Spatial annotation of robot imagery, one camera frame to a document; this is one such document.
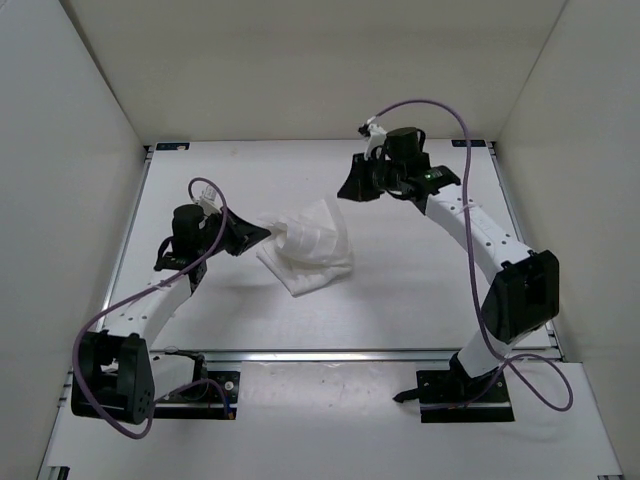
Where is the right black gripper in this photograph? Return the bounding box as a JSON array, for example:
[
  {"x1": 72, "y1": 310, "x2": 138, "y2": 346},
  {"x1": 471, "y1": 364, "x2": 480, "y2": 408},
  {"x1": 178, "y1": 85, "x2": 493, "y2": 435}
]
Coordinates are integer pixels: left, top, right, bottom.
[{"x1": 336, "y1": 154, "x2": 402, "y2": 206}]

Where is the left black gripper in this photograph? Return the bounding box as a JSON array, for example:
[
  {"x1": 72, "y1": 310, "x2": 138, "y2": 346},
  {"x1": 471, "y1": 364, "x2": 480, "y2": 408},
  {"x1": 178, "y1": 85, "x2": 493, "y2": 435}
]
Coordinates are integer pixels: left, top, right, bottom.
[{"x1": 201, "y1": 203, "x2": 273, "y2": 255}]

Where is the white pleated skirt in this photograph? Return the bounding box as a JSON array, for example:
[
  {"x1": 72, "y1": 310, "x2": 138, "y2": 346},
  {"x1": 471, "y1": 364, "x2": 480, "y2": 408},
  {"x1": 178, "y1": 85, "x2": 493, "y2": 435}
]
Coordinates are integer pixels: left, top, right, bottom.
[{"x1": 256, "y1": 196, "x2": 354, "y2": 297}]

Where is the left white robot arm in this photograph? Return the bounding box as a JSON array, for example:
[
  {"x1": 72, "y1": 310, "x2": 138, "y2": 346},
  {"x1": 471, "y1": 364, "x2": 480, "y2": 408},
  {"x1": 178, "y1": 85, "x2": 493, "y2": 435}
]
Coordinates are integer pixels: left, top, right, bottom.
[{"x1": 71, "y1": 203, "x2": 270, "y2": 426}]

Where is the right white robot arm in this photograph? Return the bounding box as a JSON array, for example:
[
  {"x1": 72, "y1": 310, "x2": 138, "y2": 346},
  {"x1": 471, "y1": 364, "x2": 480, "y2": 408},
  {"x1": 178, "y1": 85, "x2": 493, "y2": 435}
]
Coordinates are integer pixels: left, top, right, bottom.
[{"x1": 337, "y1": 123, "x2": 559, "y2": 408}]

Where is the right blue corner label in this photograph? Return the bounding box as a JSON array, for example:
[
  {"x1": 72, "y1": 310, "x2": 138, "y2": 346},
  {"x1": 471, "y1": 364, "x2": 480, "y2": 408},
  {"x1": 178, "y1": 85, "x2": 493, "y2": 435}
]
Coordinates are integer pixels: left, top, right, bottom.
[{"x1": 451, "y1": 139, "x2": 486, "y2": 148}]

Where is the blue corner label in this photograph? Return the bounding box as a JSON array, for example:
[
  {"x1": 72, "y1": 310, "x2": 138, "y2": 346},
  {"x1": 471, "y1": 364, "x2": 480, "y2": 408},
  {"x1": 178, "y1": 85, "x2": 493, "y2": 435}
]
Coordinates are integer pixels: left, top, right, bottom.
[
  {"x1": 155, "y1": 142, "x2": 190, "y2": 151},
  {"x1": 451, "y1": 139, "x2": 486, "y2": 148}
]

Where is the left blue corner label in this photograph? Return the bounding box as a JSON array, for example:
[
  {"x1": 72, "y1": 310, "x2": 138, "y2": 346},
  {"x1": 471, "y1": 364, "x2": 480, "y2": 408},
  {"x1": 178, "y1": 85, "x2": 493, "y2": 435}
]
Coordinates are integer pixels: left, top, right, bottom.
[{"x1": 155, "y1": 142, "x2": 190, "y2": 151}]

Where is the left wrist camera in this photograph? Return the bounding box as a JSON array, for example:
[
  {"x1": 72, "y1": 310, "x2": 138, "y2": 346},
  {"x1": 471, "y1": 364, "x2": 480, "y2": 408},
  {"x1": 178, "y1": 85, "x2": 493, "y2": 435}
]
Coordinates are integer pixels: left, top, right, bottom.
[{"x1": 196, "y1": 185, "x2": 220, "y2": 216}]

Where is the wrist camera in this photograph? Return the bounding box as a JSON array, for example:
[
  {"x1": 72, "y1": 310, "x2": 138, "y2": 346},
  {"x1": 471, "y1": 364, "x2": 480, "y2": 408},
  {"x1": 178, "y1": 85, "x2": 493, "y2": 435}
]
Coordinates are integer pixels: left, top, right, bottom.
[
  {"x1": 358, "y1": 117, "x2": 387, "y2": 160},
  {"x1": 196, "y1": 185, "x2": 220, "y2": 216}
]

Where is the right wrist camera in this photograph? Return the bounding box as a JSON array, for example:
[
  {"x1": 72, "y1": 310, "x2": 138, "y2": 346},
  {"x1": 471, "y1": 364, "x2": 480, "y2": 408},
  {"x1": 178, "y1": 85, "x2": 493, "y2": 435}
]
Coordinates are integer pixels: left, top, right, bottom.
[{"x1": 358, "y1": 117, "x2": 387, "y2": 160}]

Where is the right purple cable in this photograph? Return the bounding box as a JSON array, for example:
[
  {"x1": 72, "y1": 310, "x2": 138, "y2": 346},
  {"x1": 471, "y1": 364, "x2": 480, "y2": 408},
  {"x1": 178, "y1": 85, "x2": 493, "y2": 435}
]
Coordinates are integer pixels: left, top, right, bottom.
[{"x1": 358, "y1": 99, "x2": 574, "y2": 412}]

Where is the purple cable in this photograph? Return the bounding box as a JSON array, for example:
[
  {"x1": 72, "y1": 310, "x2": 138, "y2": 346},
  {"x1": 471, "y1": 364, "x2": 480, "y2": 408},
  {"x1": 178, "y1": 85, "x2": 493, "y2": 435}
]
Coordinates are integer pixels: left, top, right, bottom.
[
  {"x1": 70, "y1": 177, "x2": 229, "y2": 441},
  {"x1": 358, "y1": 99, "x2": 574, "y2": 412}
]

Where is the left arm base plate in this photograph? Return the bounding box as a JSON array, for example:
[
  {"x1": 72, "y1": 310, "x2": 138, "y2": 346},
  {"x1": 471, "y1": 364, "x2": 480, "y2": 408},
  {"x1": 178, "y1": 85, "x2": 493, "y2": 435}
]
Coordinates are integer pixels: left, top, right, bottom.
[{"x1": 154, "y1": 368, "x2": 241, "y2": 421}]

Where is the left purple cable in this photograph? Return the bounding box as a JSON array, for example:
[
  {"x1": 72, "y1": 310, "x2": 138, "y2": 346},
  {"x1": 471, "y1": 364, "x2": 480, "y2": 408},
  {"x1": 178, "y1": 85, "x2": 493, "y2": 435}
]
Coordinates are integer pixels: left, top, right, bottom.
[{"x1": 70, "y1": 177, "x2": 229, "y2": 441}]

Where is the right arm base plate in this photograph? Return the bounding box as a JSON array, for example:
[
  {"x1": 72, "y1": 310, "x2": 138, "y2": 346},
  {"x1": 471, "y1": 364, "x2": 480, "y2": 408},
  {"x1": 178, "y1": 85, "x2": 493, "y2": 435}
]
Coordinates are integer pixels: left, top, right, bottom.
[{"x1": 416, "y1": 370, "x2": 515, "y2": 424}]

